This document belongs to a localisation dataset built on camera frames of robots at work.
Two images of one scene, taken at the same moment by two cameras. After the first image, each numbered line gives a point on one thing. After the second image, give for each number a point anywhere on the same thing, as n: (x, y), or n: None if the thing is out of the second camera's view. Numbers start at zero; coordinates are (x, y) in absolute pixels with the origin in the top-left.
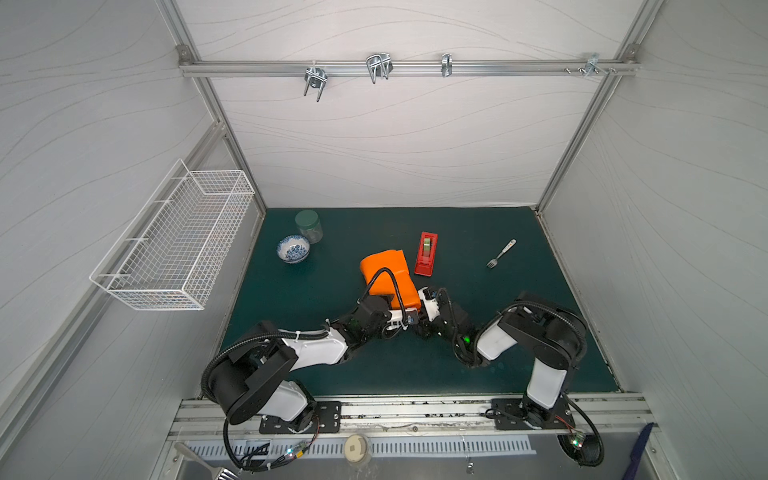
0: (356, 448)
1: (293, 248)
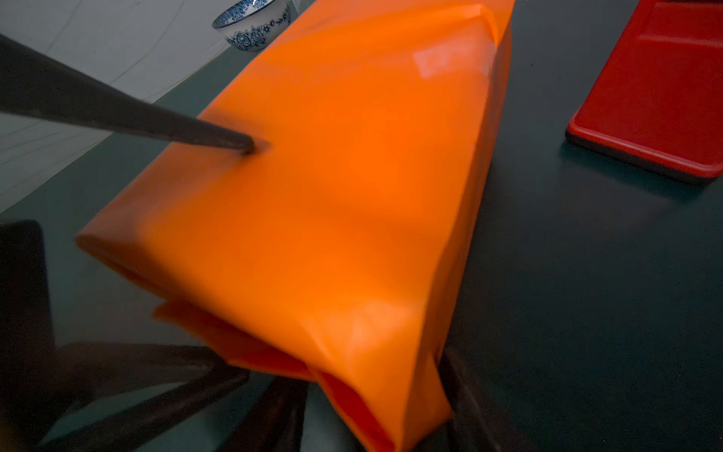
0: None
1: (251, 25)
